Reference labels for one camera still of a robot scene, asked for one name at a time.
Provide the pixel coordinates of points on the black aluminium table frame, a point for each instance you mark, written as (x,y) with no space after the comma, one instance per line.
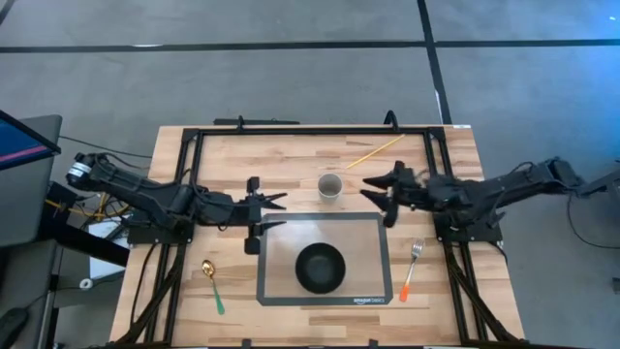
(315,131)

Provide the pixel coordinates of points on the translucent baking mat grey border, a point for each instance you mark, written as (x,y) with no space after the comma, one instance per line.
(373,257)

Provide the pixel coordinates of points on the yellow chopstick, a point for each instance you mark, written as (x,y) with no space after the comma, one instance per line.
(375,151)

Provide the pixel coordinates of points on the white ribbed paper cup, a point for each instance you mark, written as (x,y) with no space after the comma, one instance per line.
(330,186)

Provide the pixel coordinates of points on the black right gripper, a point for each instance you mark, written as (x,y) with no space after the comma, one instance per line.
(433,193)

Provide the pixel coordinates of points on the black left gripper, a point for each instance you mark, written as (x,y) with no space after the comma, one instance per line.
(220,208)

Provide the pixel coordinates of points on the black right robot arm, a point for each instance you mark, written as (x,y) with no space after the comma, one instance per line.
(523,181)

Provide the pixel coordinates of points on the black bowl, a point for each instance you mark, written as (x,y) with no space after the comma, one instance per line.
(320,268)

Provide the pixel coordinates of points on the white tape roll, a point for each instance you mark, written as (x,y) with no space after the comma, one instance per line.
(86,283)

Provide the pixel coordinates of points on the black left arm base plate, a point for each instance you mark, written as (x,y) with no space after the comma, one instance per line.
(160,236)

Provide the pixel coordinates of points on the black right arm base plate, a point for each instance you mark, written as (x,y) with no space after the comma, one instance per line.
(472,234)

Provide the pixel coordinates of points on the computer monitor blue screen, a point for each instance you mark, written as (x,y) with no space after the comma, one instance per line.
(21,143)

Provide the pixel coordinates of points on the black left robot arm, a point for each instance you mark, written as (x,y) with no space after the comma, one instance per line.
(145,196)

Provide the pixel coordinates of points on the small black frame clamp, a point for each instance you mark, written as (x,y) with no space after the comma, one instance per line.
(391,118)

